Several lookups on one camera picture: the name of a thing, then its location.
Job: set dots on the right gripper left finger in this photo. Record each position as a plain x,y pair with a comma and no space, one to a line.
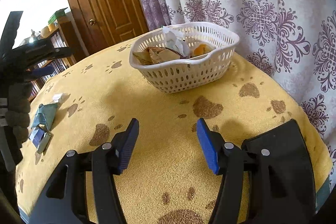
63,198

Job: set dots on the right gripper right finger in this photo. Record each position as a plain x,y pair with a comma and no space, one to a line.
280,172

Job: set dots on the light blue snack packet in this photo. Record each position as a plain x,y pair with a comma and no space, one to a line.
45,115

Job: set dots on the white green snack packet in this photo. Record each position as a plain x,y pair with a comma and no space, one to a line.
175,40

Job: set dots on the gloved left hand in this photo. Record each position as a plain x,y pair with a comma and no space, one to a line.
17,115

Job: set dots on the small white snack packet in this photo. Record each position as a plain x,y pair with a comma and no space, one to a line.
57,98

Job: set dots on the wooden bookshelf with books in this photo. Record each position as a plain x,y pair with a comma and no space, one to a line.
68,52

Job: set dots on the yellow paw print tablecloth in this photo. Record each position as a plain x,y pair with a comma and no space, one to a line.
167,180

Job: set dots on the green box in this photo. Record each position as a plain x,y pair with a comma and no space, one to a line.
57,14

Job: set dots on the dark blue silver packet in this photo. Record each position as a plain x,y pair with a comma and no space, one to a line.
40,136

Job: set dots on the brown foil snack packet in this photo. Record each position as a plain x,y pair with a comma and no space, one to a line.
156,55

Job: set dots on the white plastic basket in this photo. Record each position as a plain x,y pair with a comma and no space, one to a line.
182,74

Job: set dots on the orange snack packets in basket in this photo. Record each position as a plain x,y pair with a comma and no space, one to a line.
202,49

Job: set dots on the white purple patterned curtain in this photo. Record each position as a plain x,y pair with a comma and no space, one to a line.
289,68

